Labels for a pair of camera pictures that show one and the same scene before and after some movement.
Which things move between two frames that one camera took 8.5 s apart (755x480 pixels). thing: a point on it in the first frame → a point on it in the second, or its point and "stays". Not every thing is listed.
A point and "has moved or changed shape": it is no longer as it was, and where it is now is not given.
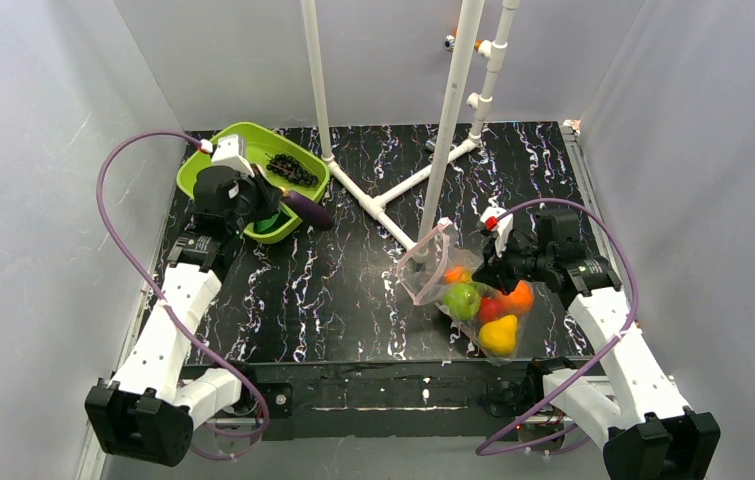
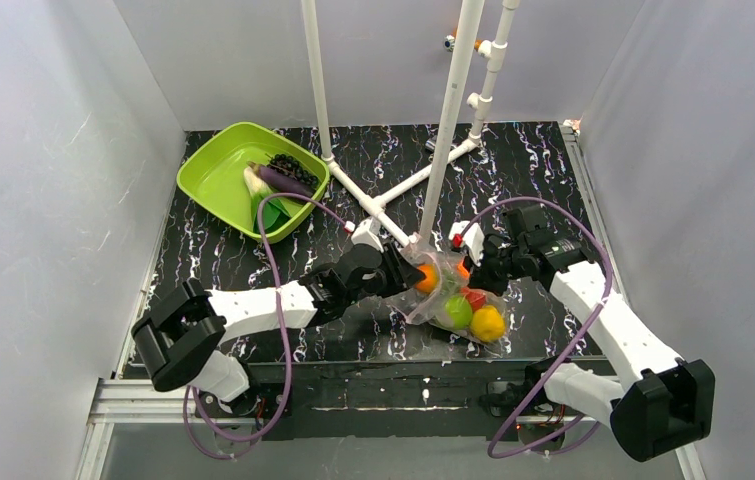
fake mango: x=456 y=275 → x=430 y=283
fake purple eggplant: x=309 y=211 → x=279 y=181
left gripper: x=270 y=201 → x=401 y=272
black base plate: x=395 y=400 stays
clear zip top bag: x=440 y=270 has moved or changed shape
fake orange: x=520 y=300 → x=461 y=270
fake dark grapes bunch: x=289 y=168 stays
